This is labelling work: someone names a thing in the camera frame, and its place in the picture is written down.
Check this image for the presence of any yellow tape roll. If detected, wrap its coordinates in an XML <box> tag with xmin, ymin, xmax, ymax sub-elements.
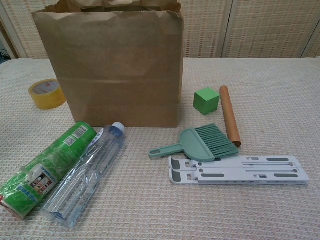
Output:
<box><xmin>27</xmin><ymin>78</ymin><xmax>67</xmax><ymax>110</ymax></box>

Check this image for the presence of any brown cardboard tube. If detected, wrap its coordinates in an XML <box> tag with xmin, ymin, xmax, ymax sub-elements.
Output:
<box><xmin>219</xmin><ymin>85</ymin><xmax>243</xmax><ymax>148</ymax></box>

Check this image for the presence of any green hand brush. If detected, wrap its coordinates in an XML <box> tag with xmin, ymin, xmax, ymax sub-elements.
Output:
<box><xmin>148</xmin><ymin>123</ymin><xmax>238</xmax><ymax>161</ymax></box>

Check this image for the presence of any brown paper bag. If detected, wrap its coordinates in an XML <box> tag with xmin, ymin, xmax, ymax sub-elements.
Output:
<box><xmin>31</xmin><ymin>0</ymin><xmax>185</xmax><ymax>129</ymax></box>

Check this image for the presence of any bamboo folding screen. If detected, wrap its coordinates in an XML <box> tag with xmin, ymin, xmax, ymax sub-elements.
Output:
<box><xmin>0</xmin><ymin>0</ymin><xmax>320</xmax><ymax>60</ymax></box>

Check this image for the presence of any green cube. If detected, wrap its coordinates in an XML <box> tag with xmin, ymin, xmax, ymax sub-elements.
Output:
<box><xmin>192</xmin><ymin>87</ymin><xmax>221</xmax><ymax>116</ymax></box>

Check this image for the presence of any beige woven tablecloth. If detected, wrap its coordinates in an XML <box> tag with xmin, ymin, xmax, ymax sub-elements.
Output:
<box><xmin>0</xmin><ymin>57</ymin><xmax>320</xmax><ymax>240</ymax></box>

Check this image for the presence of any green tube package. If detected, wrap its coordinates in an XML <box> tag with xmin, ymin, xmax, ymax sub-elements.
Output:
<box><xmin>0</xmin><ymin>121</ymin><xmax>98</xmax><ymax>221</ymax></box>

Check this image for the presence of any transparent water bottle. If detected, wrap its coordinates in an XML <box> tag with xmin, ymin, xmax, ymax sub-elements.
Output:
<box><xmin>41</xmin><ymin>121</ymin><xmax>126</xmax><ymax>229</ymax></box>

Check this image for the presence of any white folding laptop stand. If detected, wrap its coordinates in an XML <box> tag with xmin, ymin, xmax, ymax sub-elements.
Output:
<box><xmin>167</xmin><ymin>155</ymin><xmax>310</xmax><ymax>186</ymax></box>

